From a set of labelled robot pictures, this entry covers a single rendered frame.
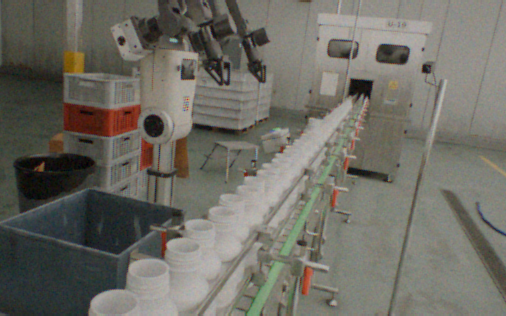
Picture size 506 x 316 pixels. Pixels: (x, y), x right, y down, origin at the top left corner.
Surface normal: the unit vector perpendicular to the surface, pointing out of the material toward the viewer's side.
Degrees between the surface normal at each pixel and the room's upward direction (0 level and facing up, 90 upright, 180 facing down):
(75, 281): 90
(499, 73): 90
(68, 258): 90
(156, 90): 101
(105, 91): 90
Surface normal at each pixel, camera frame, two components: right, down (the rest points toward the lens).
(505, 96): -0.29, 0.19
